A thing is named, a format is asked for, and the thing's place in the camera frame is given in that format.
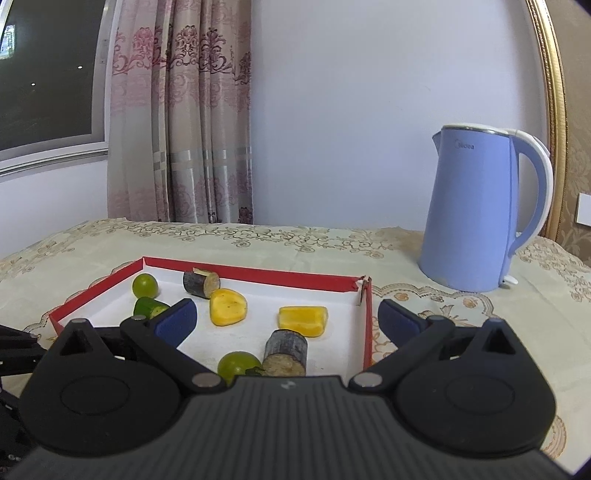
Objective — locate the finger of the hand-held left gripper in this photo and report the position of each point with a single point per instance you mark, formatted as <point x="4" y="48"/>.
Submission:
<point x="21" y="350"/>
<point x="7" y="415"/>

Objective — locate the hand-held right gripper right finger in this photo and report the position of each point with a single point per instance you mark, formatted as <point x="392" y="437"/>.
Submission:
<point x="398" y="321"/>

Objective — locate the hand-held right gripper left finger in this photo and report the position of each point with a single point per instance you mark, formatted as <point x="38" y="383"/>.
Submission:
<point x="178" y="321"/>

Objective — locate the green pepper chunk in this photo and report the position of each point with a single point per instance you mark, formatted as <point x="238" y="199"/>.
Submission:
<point x="148" y="307"/>

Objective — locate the sugarcane piece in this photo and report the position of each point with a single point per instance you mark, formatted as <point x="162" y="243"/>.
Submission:
<point x="285" y="353"/>
<point x="199" y="282"/>

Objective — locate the green tomato with stem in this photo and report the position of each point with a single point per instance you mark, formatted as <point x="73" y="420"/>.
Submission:
<point x="145" y="285"/>

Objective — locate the yellow mango piece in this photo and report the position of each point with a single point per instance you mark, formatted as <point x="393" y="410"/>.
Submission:
<point x="227" y="307"/>

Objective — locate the round green plum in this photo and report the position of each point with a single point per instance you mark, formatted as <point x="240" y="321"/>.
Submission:
<point x="236" y="364"/>

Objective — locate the red cardboard box tray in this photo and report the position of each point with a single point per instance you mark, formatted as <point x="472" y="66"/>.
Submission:
<point x="258" y="300"/>

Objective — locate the yellow blocky wedge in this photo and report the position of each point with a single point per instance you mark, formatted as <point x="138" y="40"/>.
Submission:
<point x="303" y="320"/>

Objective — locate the light blue electric kettle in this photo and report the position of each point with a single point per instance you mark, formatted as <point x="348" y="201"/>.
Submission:
<point x="466" y="221"/>

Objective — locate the pink floral curtain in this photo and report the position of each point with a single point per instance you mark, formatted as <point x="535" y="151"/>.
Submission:
<point x="184" y="115"/>

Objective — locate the white wall switch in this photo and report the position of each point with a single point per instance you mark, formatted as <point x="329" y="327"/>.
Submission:
<point x="584" y="210"/>

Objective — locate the gold framed wall panel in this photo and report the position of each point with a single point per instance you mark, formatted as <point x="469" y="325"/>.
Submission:
<point x="554" y="92"/>

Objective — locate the window with white frame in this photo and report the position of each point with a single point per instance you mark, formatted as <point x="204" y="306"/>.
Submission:
<point x="46" y="69"/>

